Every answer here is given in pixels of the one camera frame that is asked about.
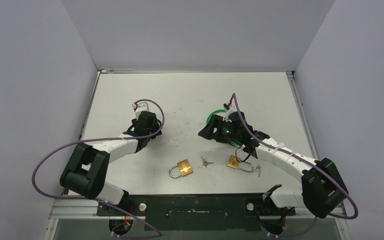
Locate short brass padlock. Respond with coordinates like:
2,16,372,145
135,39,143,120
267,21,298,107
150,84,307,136
168,159,194,179

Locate purple cable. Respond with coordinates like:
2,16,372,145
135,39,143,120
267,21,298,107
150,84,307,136
31,98,165,200
226,93,359,221

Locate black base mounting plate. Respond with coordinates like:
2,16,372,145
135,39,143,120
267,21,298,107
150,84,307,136
96,193,296,233

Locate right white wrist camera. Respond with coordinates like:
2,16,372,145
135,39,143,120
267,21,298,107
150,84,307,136
223,102,237,122

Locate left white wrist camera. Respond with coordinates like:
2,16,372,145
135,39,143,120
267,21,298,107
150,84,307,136
132,101,149,116

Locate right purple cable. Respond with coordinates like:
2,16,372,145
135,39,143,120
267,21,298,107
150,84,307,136
226,93,359,221

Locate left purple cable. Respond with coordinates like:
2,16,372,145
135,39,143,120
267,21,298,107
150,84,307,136
31,98,165,200

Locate long-shackle brass padlock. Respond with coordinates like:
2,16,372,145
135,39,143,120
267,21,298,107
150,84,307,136
227,155,254,173

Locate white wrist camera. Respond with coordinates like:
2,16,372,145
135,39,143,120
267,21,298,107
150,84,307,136
223,102,237,122
132,101,149,116

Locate silver key pair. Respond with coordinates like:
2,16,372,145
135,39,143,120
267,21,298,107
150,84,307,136
197,156,214,169

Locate green cable lock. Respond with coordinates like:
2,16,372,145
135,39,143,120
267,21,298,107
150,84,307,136
206,109,238,147

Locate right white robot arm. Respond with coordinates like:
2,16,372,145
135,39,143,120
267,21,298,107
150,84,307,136
198,112,349,219

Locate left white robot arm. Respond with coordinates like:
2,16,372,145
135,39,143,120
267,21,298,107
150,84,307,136
59,110,162,216

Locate keys beside long padlock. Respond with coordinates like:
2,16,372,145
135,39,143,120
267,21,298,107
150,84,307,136
252,164,262,177

